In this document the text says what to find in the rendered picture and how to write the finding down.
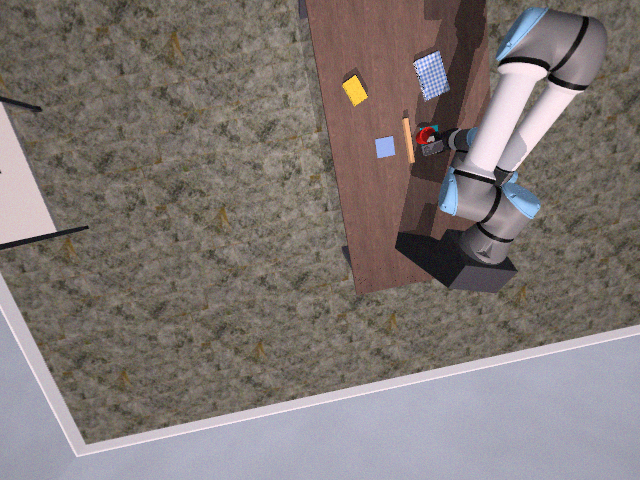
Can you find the yellow rectangular block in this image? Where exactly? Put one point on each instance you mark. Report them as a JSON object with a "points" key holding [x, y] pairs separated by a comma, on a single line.
{"points": [[354, 90]]}

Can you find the blue and white checkered cloth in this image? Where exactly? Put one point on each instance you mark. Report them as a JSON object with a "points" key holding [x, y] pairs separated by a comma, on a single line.
{"points": [[431, 76]]}

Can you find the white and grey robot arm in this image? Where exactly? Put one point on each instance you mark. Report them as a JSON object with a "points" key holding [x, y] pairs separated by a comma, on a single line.
{"points": [[540, 40]]}

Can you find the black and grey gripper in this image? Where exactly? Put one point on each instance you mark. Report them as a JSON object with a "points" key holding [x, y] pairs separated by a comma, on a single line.
{"points": [[436, 136]]}

